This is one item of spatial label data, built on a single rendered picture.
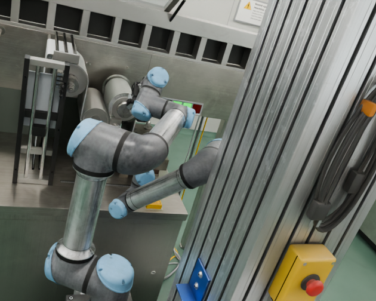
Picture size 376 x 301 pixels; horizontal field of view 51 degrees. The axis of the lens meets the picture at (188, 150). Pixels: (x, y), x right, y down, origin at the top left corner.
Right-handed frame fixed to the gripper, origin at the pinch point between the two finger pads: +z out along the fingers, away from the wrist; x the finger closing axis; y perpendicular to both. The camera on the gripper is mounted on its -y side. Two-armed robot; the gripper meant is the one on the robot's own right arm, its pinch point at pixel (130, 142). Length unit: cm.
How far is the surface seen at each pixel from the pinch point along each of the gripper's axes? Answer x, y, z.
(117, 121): 8.6, 10.8, -2.3
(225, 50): -50, 45, 34
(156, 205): -11.2, -17.0, -25.6
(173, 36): -19, 46, 35
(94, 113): 18.4, 11.7, 1.5
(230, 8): -151, 49, 267
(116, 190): 4.5, -19.0, -12.2
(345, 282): -202, -109, 12
